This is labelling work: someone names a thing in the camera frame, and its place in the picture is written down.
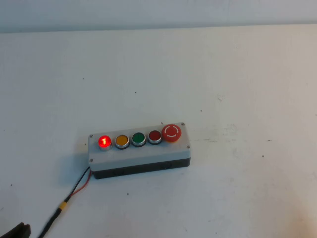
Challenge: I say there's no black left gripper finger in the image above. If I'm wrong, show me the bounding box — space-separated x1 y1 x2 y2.
0 222 25 238

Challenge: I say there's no red mushroom emergency stop button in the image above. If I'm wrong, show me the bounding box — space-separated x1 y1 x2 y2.
161 123 182 144

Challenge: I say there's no yellow push button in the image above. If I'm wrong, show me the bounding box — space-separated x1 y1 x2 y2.
114 134 130 151

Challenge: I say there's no grey black push-button control box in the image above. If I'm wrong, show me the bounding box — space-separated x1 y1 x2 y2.
88 121 191 180

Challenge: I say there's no flat red push button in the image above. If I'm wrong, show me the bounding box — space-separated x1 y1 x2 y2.
147 130 162 145

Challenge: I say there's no red illuminated push button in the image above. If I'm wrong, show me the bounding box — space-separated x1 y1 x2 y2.
98 134 112 151

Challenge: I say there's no black red power cable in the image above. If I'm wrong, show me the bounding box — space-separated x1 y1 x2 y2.
37 166 92 238

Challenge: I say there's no green push button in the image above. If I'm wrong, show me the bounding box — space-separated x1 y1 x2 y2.
130 132 147 147

